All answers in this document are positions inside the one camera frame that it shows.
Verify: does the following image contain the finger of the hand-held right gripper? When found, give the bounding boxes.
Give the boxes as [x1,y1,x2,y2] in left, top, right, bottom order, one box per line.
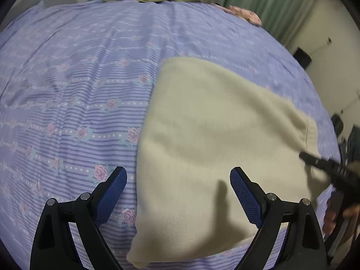
[299,152,339,178]

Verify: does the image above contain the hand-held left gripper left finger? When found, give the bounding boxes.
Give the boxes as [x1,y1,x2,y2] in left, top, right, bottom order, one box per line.
[29,166,128,270]

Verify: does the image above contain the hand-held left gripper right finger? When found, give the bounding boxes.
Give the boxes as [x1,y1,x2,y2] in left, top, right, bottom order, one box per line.
[230,166,328,270]

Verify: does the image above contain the cream pants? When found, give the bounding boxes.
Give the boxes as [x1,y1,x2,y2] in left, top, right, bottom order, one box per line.
[126,57,333,269]

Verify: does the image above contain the person's right hand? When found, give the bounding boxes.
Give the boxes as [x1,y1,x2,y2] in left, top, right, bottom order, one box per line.
[344,204,360,219]

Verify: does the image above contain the black shelf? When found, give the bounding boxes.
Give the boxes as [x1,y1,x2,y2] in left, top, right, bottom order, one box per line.
[346,126,360,164]

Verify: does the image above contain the black box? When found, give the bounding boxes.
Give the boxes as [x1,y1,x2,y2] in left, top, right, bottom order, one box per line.
[293,48,312,68]

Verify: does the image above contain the purple floral bed sheet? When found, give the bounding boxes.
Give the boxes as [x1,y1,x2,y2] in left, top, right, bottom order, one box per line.
[0,0,342,270]

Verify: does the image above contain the pink floral cloth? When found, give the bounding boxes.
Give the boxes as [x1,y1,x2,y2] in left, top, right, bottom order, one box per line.
[213,3,263,26]

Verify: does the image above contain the green curtain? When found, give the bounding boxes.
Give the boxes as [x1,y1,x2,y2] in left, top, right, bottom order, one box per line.
[89,0,320,44]

